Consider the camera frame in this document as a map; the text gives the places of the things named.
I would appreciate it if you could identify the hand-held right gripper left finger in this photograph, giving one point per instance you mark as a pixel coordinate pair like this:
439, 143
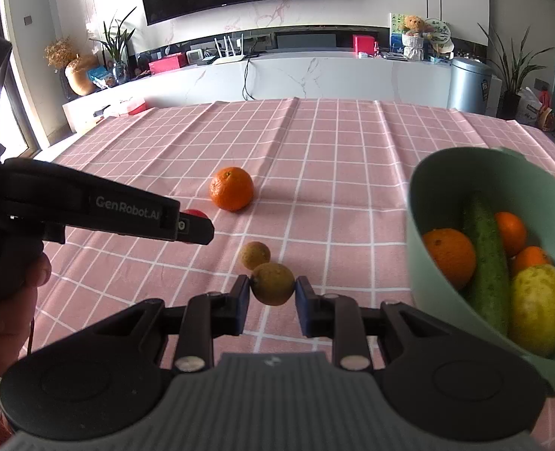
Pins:
241, 303

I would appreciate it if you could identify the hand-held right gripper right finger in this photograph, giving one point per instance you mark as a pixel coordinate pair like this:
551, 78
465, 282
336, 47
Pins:
305, 307

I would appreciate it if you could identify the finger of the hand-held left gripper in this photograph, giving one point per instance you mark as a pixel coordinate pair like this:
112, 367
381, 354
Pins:
197, 232

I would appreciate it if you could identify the brown kiwi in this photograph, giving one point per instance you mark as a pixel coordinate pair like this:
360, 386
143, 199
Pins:
273, 284
255, 254

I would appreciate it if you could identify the orange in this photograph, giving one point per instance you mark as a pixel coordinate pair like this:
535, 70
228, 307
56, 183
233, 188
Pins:
532, 259
512, 234
449, 256
231, 189

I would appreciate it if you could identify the green cucumber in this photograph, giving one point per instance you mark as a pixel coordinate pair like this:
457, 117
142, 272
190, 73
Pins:
486, 263

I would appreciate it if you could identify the large yellow-green citrus fruit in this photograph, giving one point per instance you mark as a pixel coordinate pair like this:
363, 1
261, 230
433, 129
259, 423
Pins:
540, 310

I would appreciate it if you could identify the green colander bowl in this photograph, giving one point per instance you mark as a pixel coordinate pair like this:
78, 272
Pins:
517, 181

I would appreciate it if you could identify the person's left hand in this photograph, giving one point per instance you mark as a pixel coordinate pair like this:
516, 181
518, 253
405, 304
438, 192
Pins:
10, 329

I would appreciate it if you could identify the pink storage box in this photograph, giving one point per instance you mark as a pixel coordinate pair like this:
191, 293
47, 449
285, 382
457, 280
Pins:
132, 107

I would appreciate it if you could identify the brown gourd vase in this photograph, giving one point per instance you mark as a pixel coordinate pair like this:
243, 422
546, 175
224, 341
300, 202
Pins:
81, 77

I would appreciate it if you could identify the blue snack packet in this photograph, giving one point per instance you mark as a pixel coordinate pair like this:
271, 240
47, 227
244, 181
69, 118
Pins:
100, 76

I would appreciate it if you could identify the grassy plant in glass vase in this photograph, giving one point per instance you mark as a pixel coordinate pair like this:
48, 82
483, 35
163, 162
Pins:
119, 71

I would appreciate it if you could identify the dried flower bunch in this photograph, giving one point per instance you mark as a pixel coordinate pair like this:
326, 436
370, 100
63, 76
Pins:
60, 52

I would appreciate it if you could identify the pink checked tablecloth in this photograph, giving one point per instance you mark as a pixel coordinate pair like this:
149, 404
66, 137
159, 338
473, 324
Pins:
334, 159

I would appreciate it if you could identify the flat red box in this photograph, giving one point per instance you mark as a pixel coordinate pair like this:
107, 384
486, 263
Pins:
167, 65

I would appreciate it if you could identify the small white desk clock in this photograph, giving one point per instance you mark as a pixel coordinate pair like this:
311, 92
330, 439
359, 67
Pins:
194, 56

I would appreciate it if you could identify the white router with antennas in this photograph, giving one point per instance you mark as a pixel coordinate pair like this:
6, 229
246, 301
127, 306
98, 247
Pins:
228, 58

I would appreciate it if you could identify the white marble television cabinet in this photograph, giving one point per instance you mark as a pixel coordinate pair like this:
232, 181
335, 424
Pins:
329, 75

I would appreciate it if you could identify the upright red box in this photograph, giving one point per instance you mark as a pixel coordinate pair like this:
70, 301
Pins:
363, 43

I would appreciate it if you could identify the silver blue trash can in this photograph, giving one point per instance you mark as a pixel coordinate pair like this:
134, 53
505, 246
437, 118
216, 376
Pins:
469, 87

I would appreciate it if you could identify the blue landscape picture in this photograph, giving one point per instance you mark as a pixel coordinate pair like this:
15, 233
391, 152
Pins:
396, 33

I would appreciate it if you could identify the snake plant in black pot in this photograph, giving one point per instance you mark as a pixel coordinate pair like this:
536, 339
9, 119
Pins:
511, 103

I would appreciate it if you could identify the white shopping bag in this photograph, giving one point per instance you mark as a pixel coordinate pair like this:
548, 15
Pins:
528, 108

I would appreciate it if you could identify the brown teddy bear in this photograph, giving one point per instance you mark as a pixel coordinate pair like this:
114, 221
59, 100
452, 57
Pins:
413, 24

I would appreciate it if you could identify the brown paper bag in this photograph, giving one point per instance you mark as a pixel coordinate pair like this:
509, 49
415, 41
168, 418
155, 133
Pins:
547, 117

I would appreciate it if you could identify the round decorated plate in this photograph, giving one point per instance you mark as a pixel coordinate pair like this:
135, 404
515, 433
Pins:
439, 30

